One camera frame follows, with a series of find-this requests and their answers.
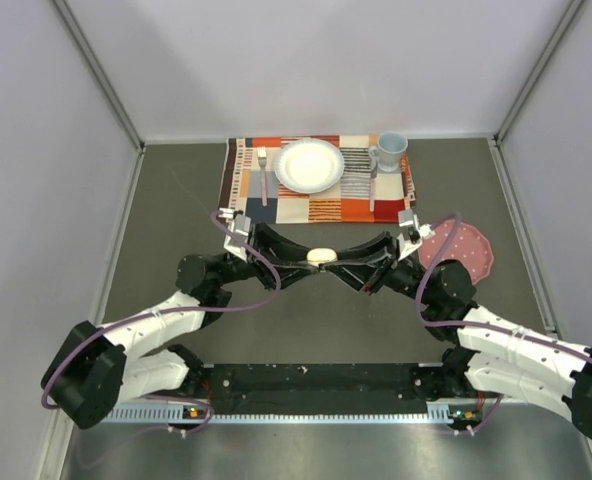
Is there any aluminium frame post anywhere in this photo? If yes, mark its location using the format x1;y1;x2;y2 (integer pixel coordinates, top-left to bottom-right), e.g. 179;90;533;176
49;0;145;152
493;0;587;148

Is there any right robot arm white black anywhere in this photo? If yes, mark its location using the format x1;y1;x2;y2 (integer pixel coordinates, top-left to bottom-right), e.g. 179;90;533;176
307;225;592;439

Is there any pink dotted plate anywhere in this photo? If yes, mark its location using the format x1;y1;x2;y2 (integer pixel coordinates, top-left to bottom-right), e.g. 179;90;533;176
418;220;494;285

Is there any pink handled metal fork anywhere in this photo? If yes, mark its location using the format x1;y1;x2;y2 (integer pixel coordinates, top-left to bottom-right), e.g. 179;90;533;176
257;146;268;207

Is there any grey slotted cable duct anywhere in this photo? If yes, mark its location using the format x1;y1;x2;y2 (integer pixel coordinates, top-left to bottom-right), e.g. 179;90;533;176
102;402;463;426

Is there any aluminium frame post left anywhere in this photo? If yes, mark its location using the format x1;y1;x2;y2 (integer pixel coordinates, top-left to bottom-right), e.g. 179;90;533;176
49;0;145;152

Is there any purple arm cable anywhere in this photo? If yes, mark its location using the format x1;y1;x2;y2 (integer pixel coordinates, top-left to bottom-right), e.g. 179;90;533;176
40;208;282;436
414;212;592;435

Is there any aluminium frame post right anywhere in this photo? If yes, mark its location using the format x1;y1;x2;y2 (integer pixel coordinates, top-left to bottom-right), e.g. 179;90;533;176
493;0;587;148

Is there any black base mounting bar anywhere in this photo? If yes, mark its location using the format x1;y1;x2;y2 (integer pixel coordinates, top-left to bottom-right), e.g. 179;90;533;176
205;363;455;415

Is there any pink handled knife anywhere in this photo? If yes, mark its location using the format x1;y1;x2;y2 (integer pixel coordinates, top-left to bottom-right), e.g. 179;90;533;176
369;166;378;213

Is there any light blue mug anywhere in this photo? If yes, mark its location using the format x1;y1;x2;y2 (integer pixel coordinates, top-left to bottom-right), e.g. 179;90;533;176
368;131;408;173

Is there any white plate with blue rim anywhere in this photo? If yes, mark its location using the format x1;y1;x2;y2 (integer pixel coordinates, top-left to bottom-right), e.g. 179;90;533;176
273;138;345;194

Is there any multicoloured patchwork placemat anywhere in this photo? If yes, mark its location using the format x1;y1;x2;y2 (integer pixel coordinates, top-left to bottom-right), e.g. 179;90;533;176
219;134;416;224

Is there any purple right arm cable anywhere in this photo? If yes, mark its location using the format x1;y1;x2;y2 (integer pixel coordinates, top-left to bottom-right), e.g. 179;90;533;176
414;212;592;435

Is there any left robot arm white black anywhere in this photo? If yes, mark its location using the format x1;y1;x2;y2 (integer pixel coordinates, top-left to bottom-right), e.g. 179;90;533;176
41;224;322;429

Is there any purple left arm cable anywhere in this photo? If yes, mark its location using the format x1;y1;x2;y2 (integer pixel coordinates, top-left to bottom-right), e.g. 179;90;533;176
40;208;282;436

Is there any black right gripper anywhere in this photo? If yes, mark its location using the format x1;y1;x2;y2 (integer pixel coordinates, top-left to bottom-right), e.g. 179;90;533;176
324;231;436;306

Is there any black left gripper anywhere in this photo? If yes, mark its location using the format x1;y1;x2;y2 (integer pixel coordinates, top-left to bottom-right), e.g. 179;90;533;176
217;223;319;291

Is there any beige case with black oval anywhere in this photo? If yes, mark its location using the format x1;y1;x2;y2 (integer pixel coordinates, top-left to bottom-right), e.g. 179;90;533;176
306;248;338;268

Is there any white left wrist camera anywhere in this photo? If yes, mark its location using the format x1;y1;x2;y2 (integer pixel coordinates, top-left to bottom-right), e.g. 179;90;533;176
218;208;252;261

